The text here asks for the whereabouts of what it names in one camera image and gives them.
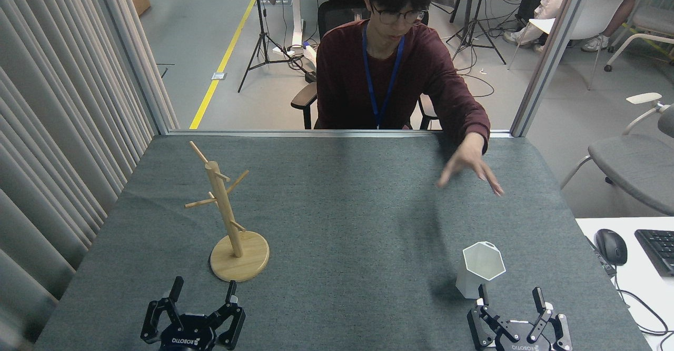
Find black-rimmed glasses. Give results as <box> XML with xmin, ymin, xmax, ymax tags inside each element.
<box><xmin>370</xmin><ymin>5</ymin><xmax>427</xmax><ymax>25</ymax></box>

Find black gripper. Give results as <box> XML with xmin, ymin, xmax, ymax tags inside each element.
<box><xmin>467</xmin><ymin>284</ymin><xmax>573</xmax><ymax>351</ymax></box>
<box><xmin>141</xmin><ymin>276</ymin><xmax>246</xmax><ymax>351</ymax></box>

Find black office chair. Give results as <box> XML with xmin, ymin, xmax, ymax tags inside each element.
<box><xmin>291</xmin><ymin>0</ymin><xmax>439</xmax><ymax>130</ymax></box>

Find white stand leg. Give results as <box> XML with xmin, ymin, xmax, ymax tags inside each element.
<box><xmin>271</xmin><ymin>0</ymin><xmax>318</xmax><ymax>65</ymax></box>

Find grey chair on castors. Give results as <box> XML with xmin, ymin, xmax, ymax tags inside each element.
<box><xmin>604</xmin><ymin>0</ymin><xmax>674</xmax><ymax>73</ymax></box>

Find wooden cup rack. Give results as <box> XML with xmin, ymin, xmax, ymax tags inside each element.
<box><xmin>184</xmin><ymin>141</ymin><xmax>270</xmax><ymax>283</ymax></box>

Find grey chair with white armrest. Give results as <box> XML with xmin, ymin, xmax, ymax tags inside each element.
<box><xmin>560</xmin><ymin>93</ymin><xmax>674</xmax><ymax>216</ymax></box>

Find black keyboard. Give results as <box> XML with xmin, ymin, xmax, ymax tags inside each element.
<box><xmin>635</xmin><ymin>229</ymin><xmax>674</xmax><ymax>277</ymax></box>

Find person in pale trousers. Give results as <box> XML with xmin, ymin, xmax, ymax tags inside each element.
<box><xmin>503</xmin><ymin>0</ymin><xmax>580</xmax><ymax>52</ymax></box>

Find black desk cable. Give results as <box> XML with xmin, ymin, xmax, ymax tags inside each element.
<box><xmin>613</xmin><ymin>275</ymin><xmax>674</xmax><ymax>351</ymax></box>

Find white plastic chair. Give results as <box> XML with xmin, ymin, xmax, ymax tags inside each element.
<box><xmin>508</xmin><ymin>0</ymin><xmax>630</xmax><ymax>91</ymax></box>

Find black tripod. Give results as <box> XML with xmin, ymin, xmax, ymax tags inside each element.
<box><xmin>237</xmin><ymin>0</ymin><xmax>311</xmax><ymax>94</ymax></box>
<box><xmin>445</xmin><ymin>0</ymin><xmax>507</xmax><ymax>73</ymax></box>

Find blue lanyard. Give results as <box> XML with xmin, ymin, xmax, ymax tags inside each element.
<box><xmin>362</xmin><ymin>21</ymin><xmax>405</xmax><ymax>130</ymax></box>

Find person with white sneaker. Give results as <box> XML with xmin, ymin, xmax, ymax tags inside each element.
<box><xmin>582</xmin><ymin>0</ymin><xmax>638</xmax><ymax>53</ymax></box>

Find person's hand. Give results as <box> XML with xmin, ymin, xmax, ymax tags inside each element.
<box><xmin>437</xmin><ymin>133</ymin><xmax>504</xmax><ymax>198</ymax></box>

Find beige pleated curtain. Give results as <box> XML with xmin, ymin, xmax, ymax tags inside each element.
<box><xmin>0</xmin><ymin>0</ymin><xmax>180</xmax><ymax>351</ymax></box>

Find black computer mouse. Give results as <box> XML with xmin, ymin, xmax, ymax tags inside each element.
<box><xmin>595</xmin><ymin>229</ymin><xmax>628</xmax><ymax>266</ymax></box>

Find silver frame post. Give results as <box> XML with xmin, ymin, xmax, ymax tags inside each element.
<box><xmin>510</xmin><ymin>0</ymin><xmax>601</xmax><ymax>138</ymax></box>
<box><xmin>92</xmin><ymin>0</ymin><xmax>172</xmax><ymax>135</ymax></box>

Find black floor cable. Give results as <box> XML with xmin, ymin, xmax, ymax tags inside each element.
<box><xmin>455</xmin><ymin>69</ymin><xmax>495</xmax><ymax>99</ymax></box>

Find white desk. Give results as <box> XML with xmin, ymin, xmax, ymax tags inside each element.
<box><xmin>576</xmin><ymin>217</ymin><xmax>674</xmax><ymax>351</ymax></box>

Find white hexagonal cup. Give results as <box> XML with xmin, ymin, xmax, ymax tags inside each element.
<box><xmin>455</xmin><ymin>241</ymin><xmax>507</xmax><ymax>299</ymax></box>

